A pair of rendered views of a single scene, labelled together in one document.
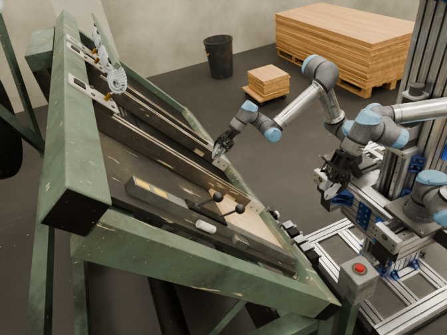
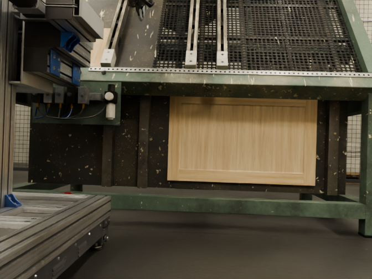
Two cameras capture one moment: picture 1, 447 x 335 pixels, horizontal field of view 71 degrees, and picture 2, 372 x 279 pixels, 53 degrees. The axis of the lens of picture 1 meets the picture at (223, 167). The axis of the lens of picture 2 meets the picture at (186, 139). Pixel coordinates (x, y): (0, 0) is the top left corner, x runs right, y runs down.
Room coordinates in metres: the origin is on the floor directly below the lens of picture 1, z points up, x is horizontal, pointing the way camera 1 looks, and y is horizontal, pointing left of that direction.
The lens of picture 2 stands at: (2.46, -2.00, 0.48)
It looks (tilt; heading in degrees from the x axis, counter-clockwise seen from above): 1 degrees up; 110
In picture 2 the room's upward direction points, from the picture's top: 2 degrees clockwise
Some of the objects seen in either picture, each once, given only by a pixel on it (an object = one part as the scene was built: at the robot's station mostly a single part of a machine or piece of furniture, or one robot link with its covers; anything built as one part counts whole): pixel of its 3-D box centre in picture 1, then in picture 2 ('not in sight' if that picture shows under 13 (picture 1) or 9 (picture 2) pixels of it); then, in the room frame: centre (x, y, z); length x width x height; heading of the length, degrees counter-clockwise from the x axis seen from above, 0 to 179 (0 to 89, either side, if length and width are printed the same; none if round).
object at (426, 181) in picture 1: (430, 186); not in sight; (0.97, -0.90, 1.20); 0.13 x 0.12 x 0.14; 172
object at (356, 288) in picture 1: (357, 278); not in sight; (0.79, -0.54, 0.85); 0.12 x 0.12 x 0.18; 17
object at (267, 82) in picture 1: (265, 84); not in sight; (4.51, -0.82, 0.20); 0.61 x 0.51 x 0.40; 18
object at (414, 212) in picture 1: (422, 204); not in sight; (0.97, -0.90, 1.09); 0.15 x 0.15 x 0.10
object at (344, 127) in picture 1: (351, 134); not in sight; (1.45, -0.75, 1.20); 0.13 x 0.12 x 0.14; 14
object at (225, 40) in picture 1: (219, 57); not in sight; (5.69, -0.24, 0.33); 0.54 x 0.54 x 0.65
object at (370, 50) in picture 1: (339, 43); not in sight; (5.28, -2.26, 0.39); 2.46 x 1.04 x 0.78; 18
